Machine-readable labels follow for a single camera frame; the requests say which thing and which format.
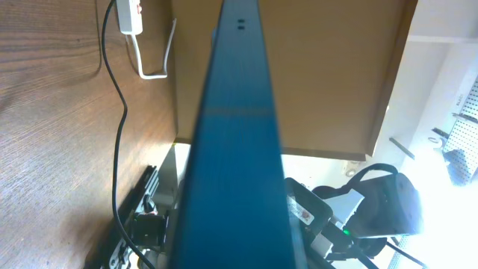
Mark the blue Galaxy smartphone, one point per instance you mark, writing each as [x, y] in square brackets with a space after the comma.
[233, 210]

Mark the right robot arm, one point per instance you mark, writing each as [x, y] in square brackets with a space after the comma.
[355, 220]

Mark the white power strip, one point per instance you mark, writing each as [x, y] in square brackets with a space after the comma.
[130, 16]

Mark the white perforated pegboard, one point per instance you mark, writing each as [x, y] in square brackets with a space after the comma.
[460, 150]

